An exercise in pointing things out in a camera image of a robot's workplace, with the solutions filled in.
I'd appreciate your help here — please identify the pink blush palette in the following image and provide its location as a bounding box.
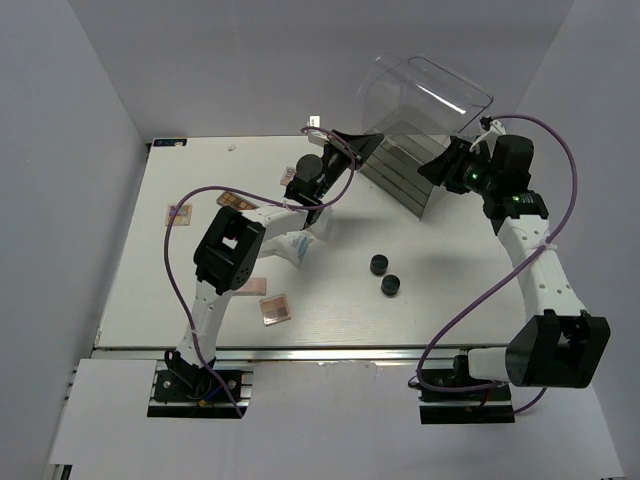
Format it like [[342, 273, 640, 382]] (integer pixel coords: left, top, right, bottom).
[[280, 167, 296, 186]]

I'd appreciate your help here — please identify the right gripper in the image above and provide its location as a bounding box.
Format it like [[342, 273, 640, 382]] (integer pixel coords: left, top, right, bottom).
[[417, 137, 499, 197]]

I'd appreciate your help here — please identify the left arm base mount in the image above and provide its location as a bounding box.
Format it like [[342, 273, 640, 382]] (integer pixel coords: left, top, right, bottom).
[[147, 350, 252, 420]]

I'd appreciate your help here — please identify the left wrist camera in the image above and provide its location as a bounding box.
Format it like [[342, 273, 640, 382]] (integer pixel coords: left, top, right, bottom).
[[301, 115, 327, 147]]

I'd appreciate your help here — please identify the pale pink flat compact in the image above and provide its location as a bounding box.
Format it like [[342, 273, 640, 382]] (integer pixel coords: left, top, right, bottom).
[[235, 277, 267, 296]]

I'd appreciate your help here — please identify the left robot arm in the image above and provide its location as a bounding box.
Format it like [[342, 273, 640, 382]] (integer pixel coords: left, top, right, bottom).
[[163, 126, 384, 399]]

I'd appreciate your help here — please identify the white cotton pad bag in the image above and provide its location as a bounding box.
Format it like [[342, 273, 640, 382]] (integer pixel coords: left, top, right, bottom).
[[306, 207, 333, 242], [258, 231, 314, 267]]

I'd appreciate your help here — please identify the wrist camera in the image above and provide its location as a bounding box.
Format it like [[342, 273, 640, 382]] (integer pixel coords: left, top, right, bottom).
[[470, 117, 506, 153], [301, 115, 327, 147]]

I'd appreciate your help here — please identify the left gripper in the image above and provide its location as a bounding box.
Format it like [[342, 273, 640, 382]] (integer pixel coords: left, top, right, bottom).
[[314, 130, 383, 200]]

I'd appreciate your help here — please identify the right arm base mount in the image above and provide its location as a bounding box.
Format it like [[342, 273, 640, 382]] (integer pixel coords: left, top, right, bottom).
[[407, 354, 515, 425]]

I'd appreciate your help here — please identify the black label sticker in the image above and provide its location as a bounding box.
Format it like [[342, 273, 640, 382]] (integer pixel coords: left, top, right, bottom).
[[152, 138, 187, 148]]

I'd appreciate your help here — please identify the brown quad eyeshadow palette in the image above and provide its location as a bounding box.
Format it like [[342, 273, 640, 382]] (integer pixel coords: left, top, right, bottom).
[[259, 294, 292, 326]]

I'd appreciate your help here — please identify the clear acrylic organizer with drawers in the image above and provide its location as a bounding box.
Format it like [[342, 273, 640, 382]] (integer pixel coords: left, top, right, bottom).
[[358, 53, 494, 218]]

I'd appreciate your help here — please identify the long brown eyeshadow palette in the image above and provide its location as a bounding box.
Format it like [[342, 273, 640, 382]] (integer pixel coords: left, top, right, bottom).
[[216, 191, 258, 211]]

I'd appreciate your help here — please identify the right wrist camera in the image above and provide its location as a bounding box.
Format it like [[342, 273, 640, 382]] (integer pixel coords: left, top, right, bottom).
[[470, 117, 506, 153]]

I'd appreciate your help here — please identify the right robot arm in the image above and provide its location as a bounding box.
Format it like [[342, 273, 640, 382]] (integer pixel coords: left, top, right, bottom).
[[418, 135, 611, 399]]

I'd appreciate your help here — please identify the colourful square eyeshadow palette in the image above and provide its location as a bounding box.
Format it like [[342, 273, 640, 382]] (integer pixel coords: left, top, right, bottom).
[[165, 203, 192, 227]]

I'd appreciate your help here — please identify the black round jar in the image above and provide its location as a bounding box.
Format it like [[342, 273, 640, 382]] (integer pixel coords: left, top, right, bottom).
[[381, 274, 401, 297], [369, 254, 389, 276]]

